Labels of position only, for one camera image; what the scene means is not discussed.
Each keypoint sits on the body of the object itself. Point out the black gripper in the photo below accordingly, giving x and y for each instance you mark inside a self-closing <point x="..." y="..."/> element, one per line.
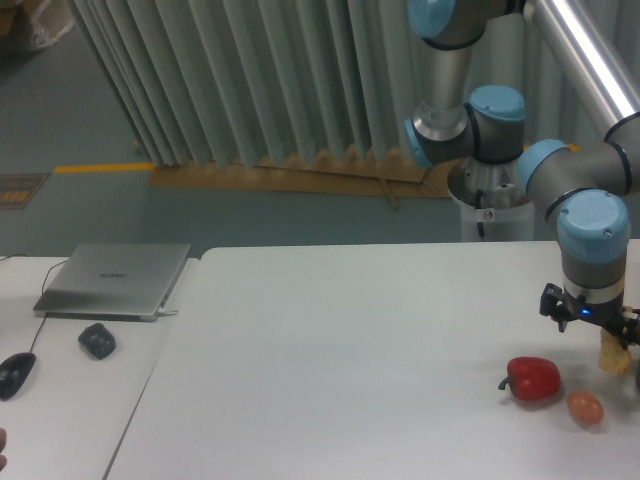
<point x="599" y="307"/>

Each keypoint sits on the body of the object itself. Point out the pale bread piece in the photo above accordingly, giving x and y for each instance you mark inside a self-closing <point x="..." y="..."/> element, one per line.
<point x="613" y="358"/>

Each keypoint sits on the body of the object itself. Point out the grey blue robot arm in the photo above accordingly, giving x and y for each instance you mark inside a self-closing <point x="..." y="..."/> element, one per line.
<point x="580" y="194"/>

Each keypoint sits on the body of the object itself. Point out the person hand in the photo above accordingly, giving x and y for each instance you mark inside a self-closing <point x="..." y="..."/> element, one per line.
<point x="3" y="443"/>

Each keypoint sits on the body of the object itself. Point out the red bell pepper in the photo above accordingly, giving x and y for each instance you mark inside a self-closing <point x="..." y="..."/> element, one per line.
<point x="531" y="378"/>

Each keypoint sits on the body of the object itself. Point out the brown egg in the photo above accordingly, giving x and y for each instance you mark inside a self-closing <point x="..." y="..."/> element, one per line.
<point x="585" y="408"/>

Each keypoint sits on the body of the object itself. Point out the brown cardboard sheet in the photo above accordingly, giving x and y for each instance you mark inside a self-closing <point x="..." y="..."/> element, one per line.
<point x="394" y="177"/>

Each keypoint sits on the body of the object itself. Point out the white usb plug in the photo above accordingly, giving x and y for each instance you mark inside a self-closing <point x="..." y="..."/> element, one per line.
<point x="166" y="312"/>

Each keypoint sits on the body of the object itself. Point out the grey pleated curtain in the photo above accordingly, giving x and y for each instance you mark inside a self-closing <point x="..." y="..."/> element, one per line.
<point x="252" y="81"/>

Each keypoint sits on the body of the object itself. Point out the silver laptop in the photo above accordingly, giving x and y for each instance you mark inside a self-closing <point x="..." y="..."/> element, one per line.
<point x="114" y="281"/>

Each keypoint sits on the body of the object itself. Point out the small black gadget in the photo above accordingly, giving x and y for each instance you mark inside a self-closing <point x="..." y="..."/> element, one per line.
<point x="98" y="341"/>

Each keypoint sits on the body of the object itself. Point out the black computer mouse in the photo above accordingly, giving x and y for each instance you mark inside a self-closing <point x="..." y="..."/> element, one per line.
<point x="14" y="372"/>

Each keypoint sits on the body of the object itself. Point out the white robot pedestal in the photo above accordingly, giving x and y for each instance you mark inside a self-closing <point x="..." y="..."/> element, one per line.
<point x="492" y="204"/>

